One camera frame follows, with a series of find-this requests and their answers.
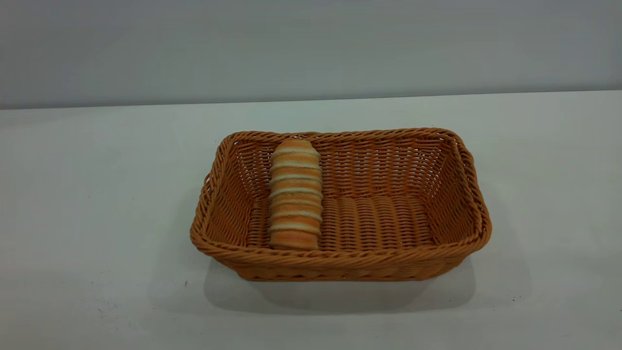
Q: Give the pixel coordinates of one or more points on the striped orange bread loaf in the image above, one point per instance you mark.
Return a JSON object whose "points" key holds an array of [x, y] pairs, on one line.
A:
{"points": [[295, 194]]}

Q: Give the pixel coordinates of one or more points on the orange woven wicker basket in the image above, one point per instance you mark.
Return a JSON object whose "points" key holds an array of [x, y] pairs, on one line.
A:
{"points": [[388, 223]]}

